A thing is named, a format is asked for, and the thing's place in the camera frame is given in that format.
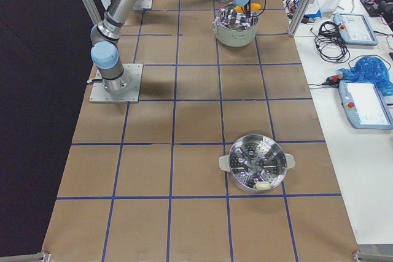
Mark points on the yellow toy corn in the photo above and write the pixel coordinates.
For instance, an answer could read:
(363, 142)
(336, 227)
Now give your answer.
(252, 7)

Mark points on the pale green electric pot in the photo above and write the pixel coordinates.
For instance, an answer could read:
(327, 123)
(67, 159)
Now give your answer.
(233, 28)

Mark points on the teach pendant tablet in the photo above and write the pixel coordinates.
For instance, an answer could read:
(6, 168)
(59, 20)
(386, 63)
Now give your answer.
(364, 105)
(355, 29)

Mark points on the blue plastic bag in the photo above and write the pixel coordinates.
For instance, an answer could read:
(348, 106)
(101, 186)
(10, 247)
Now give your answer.
(369, 69)

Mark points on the steel steamer basket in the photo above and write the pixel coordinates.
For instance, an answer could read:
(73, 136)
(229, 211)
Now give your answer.
(256, 163)

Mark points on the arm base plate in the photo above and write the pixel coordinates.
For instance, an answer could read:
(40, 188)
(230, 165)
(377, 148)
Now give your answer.
(143, 5)
(123, 89)

